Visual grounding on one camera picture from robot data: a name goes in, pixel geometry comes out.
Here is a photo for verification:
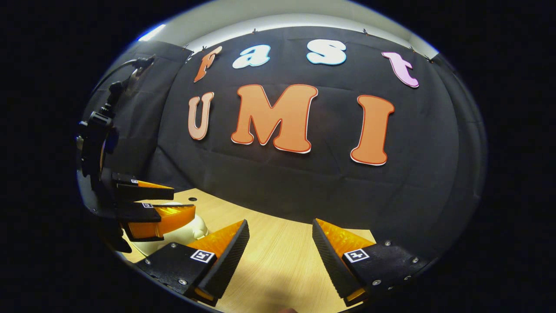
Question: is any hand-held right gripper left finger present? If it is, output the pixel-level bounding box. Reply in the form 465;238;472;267
137;219;251;307

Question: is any ceiling light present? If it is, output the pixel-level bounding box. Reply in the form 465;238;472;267
138;24;166;42

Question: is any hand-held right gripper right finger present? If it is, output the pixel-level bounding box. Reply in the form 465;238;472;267
312;218;430;307

